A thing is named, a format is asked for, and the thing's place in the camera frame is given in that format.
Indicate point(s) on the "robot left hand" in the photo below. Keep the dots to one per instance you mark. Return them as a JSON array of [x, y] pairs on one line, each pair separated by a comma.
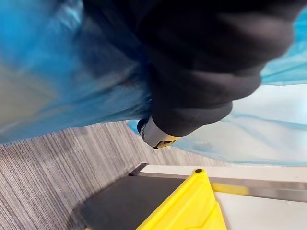
[[192, 72]]

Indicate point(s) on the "blue plastic rubbish bag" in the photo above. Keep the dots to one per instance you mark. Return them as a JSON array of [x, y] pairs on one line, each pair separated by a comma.
[[60, 83]]

